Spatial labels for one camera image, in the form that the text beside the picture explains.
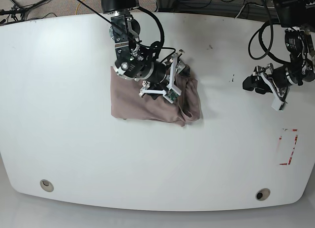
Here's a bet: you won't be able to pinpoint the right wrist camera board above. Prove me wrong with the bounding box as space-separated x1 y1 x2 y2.
163 89 179 104

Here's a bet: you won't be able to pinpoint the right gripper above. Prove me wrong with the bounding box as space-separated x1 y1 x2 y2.
139 49 190 100

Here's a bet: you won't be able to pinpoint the right table grommet hole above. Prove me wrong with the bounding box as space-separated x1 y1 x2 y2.
255 188 271 201

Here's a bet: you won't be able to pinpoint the table grommet hole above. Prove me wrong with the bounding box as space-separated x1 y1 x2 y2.
40 180 54 193
255 188 271 201

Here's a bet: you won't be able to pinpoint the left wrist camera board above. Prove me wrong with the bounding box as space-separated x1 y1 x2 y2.
271 98 286 111

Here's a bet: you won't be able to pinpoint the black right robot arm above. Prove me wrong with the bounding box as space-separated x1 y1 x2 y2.
101 0 189 103

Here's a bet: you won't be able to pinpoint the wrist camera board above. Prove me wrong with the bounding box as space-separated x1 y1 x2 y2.
163 89 179 104
271 98 286 111

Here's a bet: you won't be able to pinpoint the left table grommet hole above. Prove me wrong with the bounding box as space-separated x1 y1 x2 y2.
40 180 54 193

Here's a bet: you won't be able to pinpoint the red tape rectangle marking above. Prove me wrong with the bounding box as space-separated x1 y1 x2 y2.
276 129 299 165

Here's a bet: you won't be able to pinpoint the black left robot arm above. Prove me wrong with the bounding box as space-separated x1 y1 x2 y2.
242 0 315 111

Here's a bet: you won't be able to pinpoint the black tripod legs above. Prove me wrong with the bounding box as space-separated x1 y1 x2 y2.
0 0 64 26

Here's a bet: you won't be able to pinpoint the mauve T-shirt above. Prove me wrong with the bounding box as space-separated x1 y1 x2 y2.
110 68 201 127

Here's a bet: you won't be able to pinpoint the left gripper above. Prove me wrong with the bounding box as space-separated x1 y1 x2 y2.
242 64 315 103

